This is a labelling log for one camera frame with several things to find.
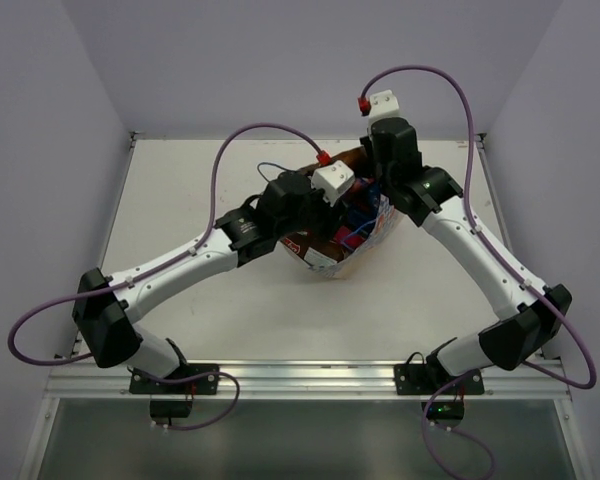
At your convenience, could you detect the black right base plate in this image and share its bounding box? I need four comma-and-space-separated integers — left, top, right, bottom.
393, 352, 485, 396

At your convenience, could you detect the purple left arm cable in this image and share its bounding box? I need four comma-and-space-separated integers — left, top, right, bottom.
7, 122, 241, 432

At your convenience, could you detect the black left controller box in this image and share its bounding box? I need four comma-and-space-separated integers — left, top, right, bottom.
149, 399, 193, 422

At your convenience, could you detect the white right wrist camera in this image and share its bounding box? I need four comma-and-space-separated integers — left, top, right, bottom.
368, 90, 400, 123

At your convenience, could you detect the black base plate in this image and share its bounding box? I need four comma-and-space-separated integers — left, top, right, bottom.
393, 352, 485, 396
129, 363, 220, 396

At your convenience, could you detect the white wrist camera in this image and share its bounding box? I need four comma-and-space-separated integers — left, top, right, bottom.
310, 160, 355, 206
368, 90, 400, 123

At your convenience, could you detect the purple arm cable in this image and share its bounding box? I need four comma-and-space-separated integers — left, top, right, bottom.
355, 65, 598, 476
7, 122, 241, 432

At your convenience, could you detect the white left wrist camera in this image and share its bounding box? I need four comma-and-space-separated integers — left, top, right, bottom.
310, 160, 355, 206

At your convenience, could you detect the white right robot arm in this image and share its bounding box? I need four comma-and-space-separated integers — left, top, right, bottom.
361, 117, 572, 393

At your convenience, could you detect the brown snack packet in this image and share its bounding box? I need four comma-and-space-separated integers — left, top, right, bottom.
281, 231, 345, 269

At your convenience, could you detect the dark blue snack packet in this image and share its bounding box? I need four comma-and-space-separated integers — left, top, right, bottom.
347, 178, 380, 227

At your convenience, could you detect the orange snack packet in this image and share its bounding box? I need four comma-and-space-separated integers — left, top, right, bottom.
337, 146, 368, 174

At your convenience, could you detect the pink snack packet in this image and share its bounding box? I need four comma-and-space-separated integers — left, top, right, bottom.
332, 226, 363, 251

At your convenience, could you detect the blue checkered paper bag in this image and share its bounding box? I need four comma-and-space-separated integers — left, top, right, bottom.
280, 164, 401, 279

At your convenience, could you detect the black controller box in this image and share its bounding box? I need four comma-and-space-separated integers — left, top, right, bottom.
421, 399, 465, 422
149, 399, 193, 422

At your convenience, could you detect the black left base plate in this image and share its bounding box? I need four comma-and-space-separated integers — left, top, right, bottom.
129, 363, 220, 396

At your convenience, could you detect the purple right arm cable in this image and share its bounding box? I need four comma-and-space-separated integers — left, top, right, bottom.
355, 65, 598, 476

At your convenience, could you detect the black right controller box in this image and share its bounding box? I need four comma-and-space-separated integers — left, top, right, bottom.
421, 399, 465, 422

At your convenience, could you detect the aluminium mounting rail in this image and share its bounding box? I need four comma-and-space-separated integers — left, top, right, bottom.
44, 360, 570, 401

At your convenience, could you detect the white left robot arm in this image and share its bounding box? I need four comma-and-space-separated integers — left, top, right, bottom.
72, 162, 355, 393

